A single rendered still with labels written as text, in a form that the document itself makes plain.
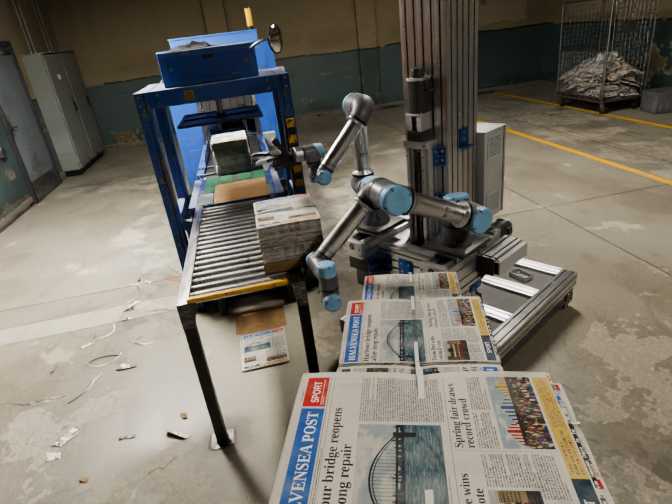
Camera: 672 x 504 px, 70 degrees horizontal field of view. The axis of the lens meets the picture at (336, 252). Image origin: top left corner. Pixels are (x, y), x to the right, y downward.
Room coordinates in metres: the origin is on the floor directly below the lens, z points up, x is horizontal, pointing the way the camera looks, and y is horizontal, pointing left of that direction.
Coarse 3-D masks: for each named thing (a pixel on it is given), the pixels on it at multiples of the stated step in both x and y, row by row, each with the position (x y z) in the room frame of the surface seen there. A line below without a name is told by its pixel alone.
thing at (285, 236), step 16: (256, 224) 1.98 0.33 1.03; (272, 224) 1.95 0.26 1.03; (288, 224) 1.95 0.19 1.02; (304, 224) 1.96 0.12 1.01; (320, 224) 1.97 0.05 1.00; (272, 240) 1.93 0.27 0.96; (288, 240) 1.94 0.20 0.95; (304, 240) 1.95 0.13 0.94; (320, 240) 1.96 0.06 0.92; (272, 256) 1.93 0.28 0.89; (288, 256) 1.94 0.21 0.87; (304, 256) 1.95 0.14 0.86
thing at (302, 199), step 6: (276, 198) 2.31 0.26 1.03; (282, 198) 2.30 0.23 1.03; (288, 198) 2.28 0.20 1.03; (294, 198) 2.27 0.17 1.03; (300, 198) 2.26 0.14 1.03; (306, 198) 2.25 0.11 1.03; (258, 204) 2.25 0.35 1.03; (264, 204) 2.24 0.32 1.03; (270, 204) 2.22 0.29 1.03; (276, 204) 2.21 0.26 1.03; (282, 204) 2.20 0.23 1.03; (288, 204) 2.20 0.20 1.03; (294, 204) 2.19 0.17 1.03; (300, 204) 2.18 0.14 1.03; (258, 210) 2.16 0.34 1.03; (264, 210) 2.15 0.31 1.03
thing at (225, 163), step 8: (216, 136) 4.10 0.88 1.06; (224, 136) 4.06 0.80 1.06; (232, 136) 4.01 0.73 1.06; (240, 136) 3.96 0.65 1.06; (216, 144) 3.82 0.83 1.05; (224, 144) 3.83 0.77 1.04; (232, 144) 3.85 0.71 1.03; (240, 144) 3.85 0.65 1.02; (216, 152) 3.83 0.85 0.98; (224, 152) 3.83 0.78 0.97; (232, 152) 3.84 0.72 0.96; (240, 152) 3.85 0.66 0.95; (248, 152) 3.86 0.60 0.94; (216, 160) 3.83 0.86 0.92; (224, 160) 3.83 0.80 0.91; (232, 160) 3.85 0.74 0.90; (240, 160) 3.86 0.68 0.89; (248, 160) 3.86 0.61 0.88; (224, 168) 3.83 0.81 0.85; (232, 168) 3.84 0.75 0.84; (240, 168) 3.85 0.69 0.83; (248, 168) 3.86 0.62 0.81
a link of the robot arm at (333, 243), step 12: (372, 180) 1.83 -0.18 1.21; (360, 192) 1.84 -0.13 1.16; (360, 204) 1.82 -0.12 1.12; (372, 204) 1.81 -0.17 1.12; (348, 216) 1.81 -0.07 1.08; (360, 216) 1.81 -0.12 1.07; (336, 228) 1.80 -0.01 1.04; (348, 228) 1.79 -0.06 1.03; (324, 240) 1.81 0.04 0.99; (336, 240) 1.78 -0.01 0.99; (312, 252) 1.82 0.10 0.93; (324, 252) 1.76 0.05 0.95; (336, 252) 1.78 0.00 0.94; (312, 264) 1.74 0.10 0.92
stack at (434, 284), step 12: (372, 276) 1.74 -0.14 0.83; (384, 276) 1.73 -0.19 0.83; (396, 276) 1.72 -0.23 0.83; (408, 276) 1.71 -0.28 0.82; (420, 276) 1.69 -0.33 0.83; (432, 276) 1.68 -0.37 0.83; (444, 276) 1.66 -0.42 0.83; (456, 276) 1.65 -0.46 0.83; (372, 288) 1.64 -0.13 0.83; (384, 288) 1.63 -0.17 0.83; (396, 288) 1.62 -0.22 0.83; (408, 288) 1.61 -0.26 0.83; (420, 288) 1.59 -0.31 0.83; (432, 288) 1.58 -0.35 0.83; (444, 288) 1.57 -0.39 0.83; (456, 288) 1.56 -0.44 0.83
